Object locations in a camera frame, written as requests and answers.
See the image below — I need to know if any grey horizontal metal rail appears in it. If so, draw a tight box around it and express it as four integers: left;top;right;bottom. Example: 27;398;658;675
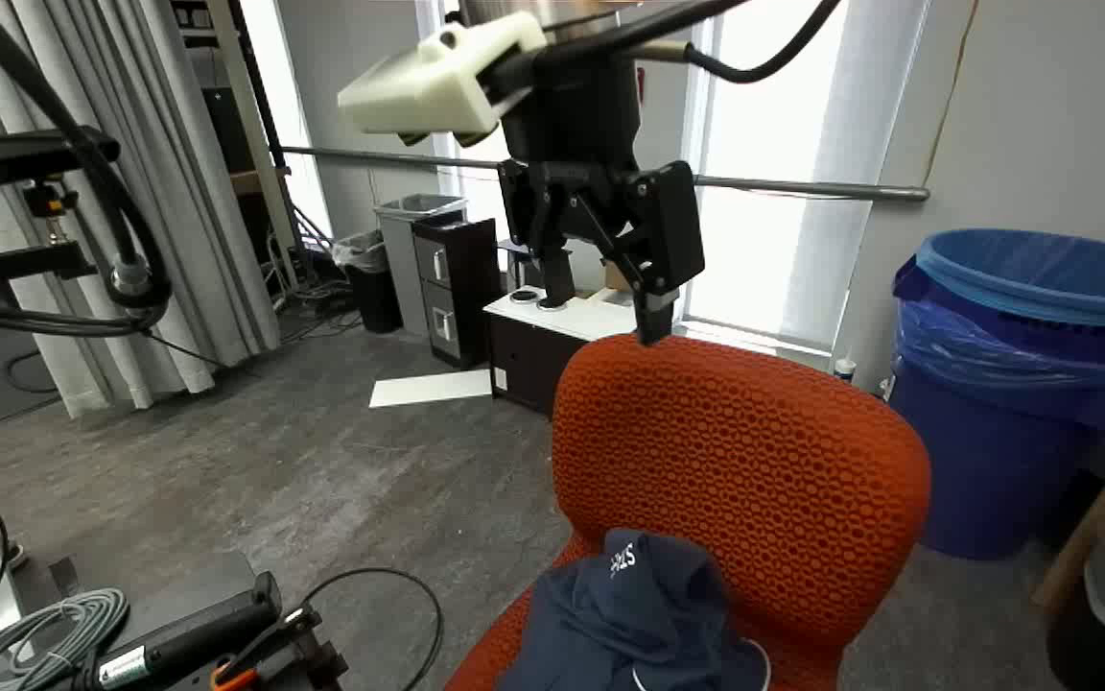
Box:
282;144;934;204

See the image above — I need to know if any black clamp orange handle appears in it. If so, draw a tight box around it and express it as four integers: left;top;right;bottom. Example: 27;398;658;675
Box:
203;602;354;691

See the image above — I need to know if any blue plastic trash bin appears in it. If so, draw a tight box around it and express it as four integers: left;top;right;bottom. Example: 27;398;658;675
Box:
891;227;1105;565

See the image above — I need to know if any coiled grey cable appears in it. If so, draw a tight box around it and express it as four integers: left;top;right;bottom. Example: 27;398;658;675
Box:
0;585;136;691

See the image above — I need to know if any grey pleated curtain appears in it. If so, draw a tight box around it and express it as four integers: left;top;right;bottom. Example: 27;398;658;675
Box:
0;0;286;418

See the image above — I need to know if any black camera stand rig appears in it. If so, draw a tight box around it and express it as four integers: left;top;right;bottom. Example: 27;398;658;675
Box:
0;0;181;341

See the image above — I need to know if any black filing cabinet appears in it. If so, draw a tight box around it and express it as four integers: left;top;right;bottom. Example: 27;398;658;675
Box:
410;210;507;373

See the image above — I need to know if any wooden shelf rack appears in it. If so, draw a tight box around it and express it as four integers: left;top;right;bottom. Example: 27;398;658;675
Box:
168;0;305;300

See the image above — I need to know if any blue plastic bin liner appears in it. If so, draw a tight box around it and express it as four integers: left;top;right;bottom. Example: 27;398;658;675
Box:
891;227;1105;433

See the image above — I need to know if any orange mesh office chair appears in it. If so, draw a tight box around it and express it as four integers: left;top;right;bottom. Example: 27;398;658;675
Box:
446;336;937;691

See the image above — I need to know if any white-topped black desk cabinet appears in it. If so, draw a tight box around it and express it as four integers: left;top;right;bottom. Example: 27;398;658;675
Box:
485;286;646;418

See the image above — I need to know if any white window blind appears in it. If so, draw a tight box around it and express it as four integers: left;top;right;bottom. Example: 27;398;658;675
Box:
691;0;934;357

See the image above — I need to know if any navy blue staff shirt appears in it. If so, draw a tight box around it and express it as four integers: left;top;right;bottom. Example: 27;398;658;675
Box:
497;528;777;691

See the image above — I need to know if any white flat board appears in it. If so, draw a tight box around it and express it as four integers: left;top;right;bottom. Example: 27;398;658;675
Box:
364;369;497;415

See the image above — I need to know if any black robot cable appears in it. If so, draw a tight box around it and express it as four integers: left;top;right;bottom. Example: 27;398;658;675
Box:
682;0;850;89

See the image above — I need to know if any small black waste bin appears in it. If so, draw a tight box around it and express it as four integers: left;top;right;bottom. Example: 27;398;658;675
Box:
342;227;406;337

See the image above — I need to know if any thin black cable loop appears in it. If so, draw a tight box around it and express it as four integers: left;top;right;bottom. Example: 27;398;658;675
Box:
301;565;448;691

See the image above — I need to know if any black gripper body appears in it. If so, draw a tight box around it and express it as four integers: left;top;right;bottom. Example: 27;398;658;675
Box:
497;49;648;199

